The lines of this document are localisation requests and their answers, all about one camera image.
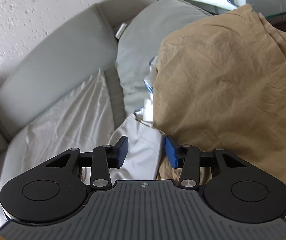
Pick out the white garment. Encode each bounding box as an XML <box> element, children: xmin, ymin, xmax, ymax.
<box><xmin>0</xmin><ymin>68</ymin><xmax>165</xmax><ymax>228</ymax></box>

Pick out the white blue patterned cloth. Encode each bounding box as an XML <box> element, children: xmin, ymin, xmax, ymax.
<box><xmin>134</xmin><ymin>56</ymin><xmax>158</xmax><ymax>127</ymax></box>

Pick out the tan garment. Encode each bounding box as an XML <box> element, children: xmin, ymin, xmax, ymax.
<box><xmin>153</xmin><ymin>4</ymin><xmax>286</xmax><ymax>184</ymax></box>

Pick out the grey-green sofa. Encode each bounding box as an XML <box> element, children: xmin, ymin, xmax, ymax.
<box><xmin>0</xmin><ymin>3</ymin><xmax>126</xmax><ymax>230</ymax></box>

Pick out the grey sofa pillow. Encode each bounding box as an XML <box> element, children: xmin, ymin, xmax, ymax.
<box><xmin>115</xmin><ymin>0</ymin><xmax>212</xmax><ymax>114</ymax></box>

